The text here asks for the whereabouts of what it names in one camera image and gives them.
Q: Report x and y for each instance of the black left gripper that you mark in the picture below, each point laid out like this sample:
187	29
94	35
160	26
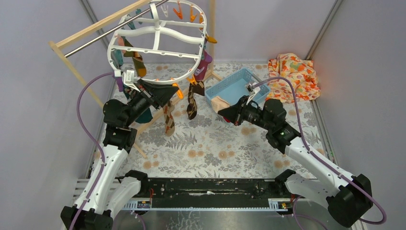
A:
151	96

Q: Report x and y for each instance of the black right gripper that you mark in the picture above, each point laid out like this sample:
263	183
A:
236	112

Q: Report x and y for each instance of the orange clothespin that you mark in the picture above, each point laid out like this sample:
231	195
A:
179	92
191	80
178	11

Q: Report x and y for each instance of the brown argyle sock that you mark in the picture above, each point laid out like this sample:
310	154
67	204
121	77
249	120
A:
169	121
197	88

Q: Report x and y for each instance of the white plastic clip hanger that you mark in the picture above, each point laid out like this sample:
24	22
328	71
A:
150	23

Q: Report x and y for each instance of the red sock with bear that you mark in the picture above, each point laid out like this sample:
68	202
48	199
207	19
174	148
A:
218	104

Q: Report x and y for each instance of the purple yellow striped sock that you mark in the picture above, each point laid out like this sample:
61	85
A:
202	68

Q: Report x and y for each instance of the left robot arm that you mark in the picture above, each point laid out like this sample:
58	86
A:
95	208

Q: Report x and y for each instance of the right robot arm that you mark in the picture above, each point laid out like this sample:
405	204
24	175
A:
339	191

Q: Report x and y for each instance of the light blue plastic basket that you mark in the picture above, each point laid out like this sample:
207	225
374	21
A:
233	87

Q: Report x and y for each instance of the dark green sock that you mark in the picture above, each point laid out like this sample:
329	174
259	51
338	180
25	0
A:
145	117

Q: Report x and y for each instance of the olive orange sock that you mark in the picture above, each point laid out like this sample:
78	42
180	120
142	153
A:
136	57

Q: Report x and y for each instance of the floral orange cloth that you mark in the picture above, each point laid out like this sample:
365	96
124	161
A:
300	73

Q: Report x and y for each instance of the metal hanging rod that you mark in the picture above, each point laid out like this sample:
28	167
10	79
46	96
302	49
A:
100	24

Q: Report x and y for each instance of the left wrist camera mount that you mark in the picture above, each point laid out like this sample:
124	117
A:
127	78

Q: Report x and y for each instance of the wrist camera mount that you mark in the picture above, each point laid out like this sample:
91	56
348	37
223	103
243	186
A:
127	78
253	91

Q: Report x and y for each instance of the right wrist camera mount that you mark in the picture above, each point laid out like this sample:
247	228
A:
253	91

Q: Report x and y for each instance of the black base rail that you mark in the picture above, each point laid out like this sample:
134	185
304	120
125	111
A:
203	194

